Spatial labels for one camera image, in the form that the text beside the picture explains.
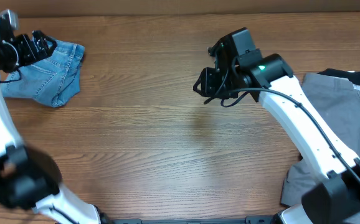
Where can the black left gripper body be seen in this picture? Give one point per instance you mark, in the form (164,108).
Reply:
(20,53)

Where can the light blue denim jeans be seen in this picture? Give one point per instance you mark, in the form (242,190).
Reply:
(51,82)

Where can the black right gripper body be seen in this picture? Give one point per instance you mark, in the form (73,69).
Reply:
(217,83)

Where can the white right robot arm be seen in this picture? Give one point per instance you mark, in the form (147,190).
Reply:
(270,80)

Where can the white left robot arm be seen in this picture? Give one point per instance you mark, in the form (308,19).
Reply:
(30,179)

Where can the grey folded garment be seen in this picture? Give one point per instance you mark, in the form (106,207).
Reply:
(338,102)

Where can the brown cardboard back panel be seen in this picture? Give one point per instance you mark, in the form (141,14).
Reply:
(62,8)

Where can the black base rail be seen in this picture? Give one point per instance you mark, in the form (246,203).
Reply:
(264,219)

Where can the black folded garment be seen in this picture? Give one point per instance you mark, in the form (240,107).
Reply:
(353,77)

